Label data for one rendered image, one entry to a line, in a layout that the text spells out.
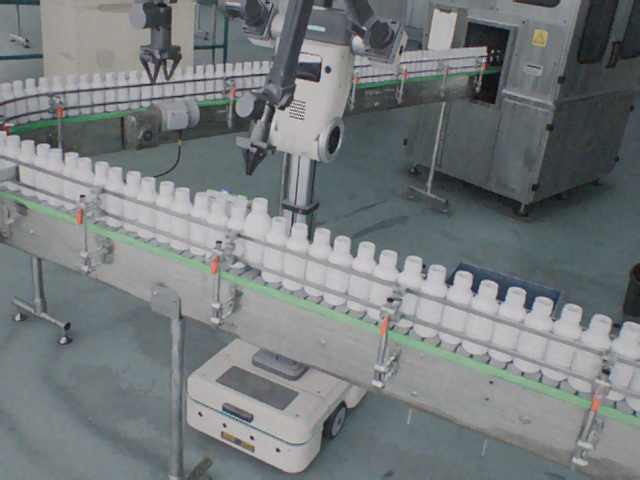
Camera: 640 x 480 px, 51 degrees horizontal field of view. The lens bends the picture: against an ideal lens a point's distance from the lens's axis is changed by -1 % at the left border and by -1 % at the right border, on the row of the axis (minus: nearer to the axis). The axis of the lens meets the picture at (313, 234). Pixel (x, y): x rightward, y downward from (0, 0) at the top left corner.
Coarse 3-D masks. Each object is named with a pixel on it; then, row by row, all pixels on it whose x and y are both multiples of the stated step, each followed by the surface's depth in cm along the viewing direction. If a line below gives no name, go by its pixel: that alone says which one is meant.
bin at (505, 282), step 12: (456, 264) 202; (468, 264) 204; (480, 276) 203; (492, 276) 201; (504, 276) 200; (504, 288) 201; (528, 288) 197; (540, 288) 196; (552, 288) 194; (504, 300) 202; (528, 300) 199; (552, 300) 195; (552, 312) 196; (408, 420) 174
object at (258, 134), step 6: (252, 120) 187; (252, 126) 187; (258, 126) 186; (264, 126) 186; (270, 126) 188; (252, 132) 187; (258, 132) 186; (264, 132) 187; (240, 138) 188; (246, 138) 187; (252, 138) 187; (258, 138) 186; (264, 138) 187; (252, 144) 187; (258, 144) 186; (264, 144) 185
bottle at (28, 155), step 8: (24, 144) 199; (32, 144) 200; (24, 152) 200; (32, 152) 200; (24, 160) 199; (32, 160) 200; (24, 168) 200; (24, 176) 202; (32, 176) 202; (32, 184) 203; (24, 192) 204; (32, 192) 204
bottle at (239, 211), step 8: (232, 208) 171; (240, 208) 170; (232, 216) 171; (240, 216) 170; (232, 224) 171; (240, 224) 170; (240, 232) 171; (240, 240) 172; (240, 248) 173; (240, 256) 174; (240, 264) 175
